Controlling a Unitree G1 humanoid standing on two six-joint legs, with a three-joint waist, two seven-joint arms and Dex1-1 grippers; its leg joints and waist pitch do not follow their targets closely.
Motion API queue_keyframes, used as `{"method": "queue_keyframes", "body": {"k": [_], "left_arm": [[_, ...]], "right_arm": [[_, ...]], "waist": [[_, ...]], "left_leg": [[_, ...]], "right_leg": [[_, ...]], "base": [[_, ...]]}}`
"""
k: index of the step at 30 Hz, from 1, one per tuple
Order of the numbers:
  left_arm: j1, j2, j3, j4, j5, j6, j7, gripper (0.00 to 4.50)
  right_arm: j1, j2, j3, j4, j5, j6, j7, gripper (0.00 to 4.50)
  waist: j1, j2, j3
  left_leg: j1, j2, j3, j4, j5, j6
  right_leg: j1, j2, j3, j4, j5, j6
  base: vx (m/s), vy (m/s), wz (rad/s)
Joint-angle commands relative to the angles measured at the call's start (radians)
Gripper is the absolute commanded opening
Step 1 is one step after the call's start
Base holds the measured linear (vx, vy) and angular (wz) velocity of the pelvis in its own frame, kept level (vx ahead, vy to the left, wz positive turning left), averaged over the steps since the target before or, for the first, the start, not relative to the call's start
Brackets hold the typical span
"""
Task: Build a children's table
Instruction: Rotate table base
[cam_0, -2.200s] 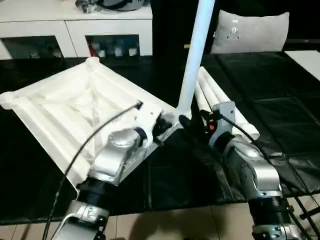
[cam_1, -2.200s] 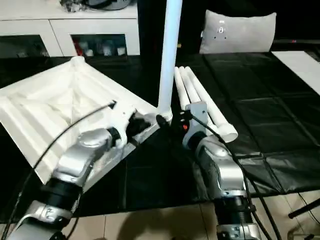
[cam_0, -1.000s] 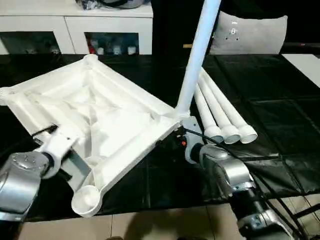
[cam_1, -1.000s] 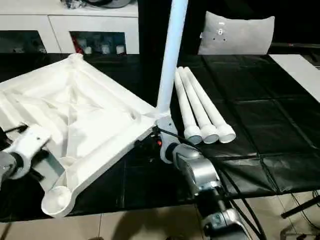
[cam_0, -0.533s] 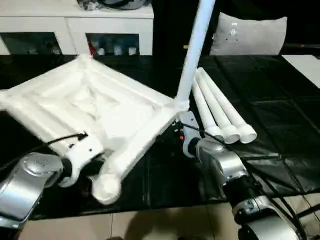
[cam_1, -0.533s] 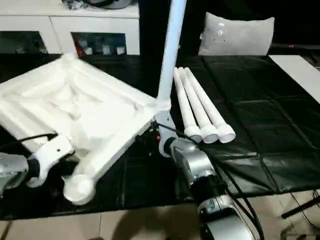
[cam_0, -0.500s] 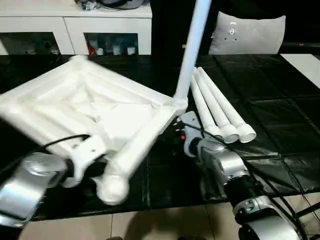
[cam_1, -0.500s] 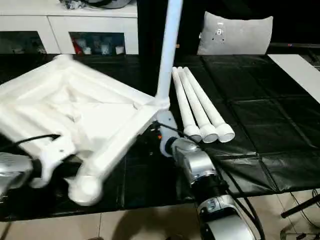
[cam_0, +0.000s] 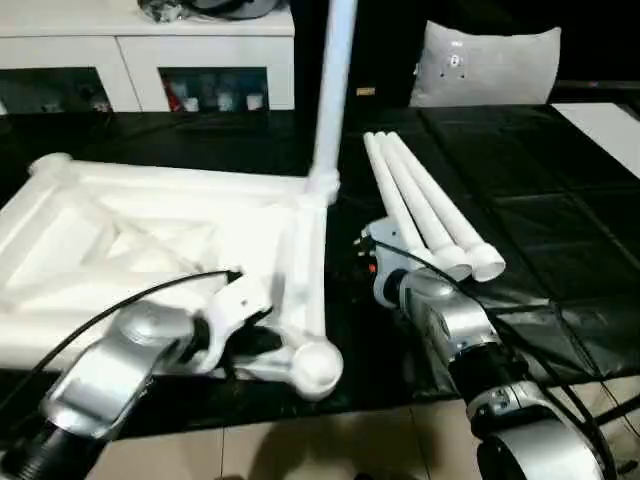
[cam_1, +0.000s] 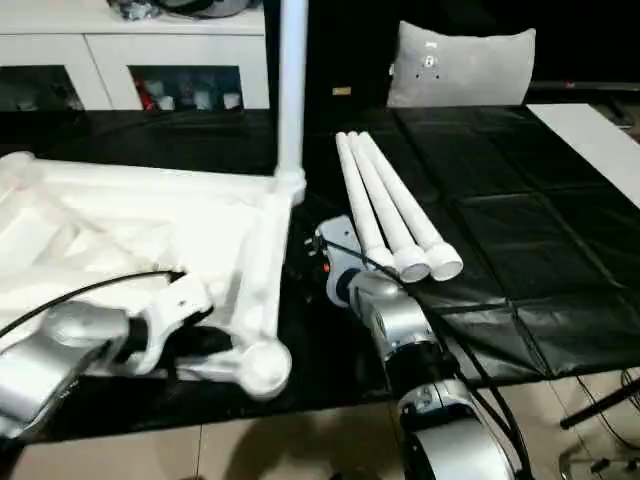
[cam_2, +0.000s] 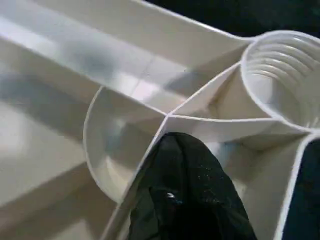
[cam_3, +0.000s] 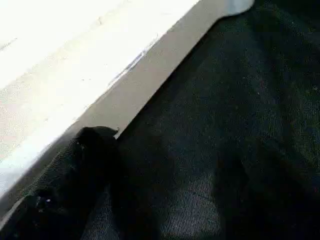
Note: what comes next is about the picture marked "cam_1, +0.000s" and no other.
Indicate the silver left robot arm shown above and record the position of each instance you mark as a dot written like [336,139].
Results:
[50,350]

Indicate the white flat board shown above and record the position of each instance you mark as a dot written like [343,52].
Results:
[590,145]

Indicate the black work mat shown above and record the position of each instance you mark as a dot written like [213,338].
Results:
[525,225]

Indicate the white plastic table leg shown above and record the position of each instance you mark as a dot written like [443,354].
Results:
[385,210]
[291,75]
[410,210]
[360,200]

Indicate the white plastic table top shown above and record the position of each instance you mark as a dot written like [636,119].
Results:
[150,200]

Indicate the grey rounded device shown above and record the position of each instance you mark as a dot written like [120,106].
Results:
[210,7]

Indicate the black tripod leg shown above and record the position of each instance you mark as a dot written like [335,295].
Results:
[600,405]

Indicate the white cabinet with glass doors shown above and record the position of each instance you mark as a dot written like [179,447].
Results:
[110,50]

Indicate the chrome metal frame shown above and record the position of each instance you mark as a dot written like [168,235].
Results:
[575,460]

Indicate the dark tangled small object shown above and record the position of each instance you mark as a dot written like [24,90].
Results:
[132,10]

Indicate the black box with yellow label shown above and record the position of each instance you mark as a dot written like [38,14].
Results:
[350,50]

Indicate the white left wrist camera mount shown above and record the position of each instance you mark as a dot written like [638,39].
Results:
[175,305]

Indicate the grey cushion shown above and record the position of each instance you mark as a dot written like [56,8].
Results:
[465,70]

